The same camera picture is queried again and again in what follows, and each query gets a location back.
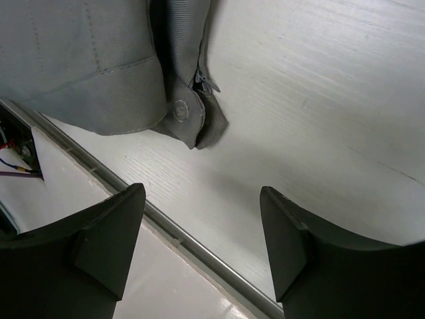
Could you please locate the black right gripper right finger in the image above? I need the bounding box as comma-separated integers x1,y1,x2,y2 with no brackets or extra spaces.
260,187,424,318

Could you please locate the aluminium rail along table front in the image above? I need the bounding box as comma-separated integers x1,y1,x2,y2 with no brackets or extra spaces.
0,99,283,319

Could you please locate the grey pleated skirt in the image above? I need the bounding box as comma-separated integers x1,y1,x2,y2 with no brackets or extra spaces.
1,1,228,150

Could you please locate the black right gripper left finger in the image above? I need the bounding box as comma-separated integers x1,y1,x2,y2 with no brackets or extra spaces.
0,182,146,319

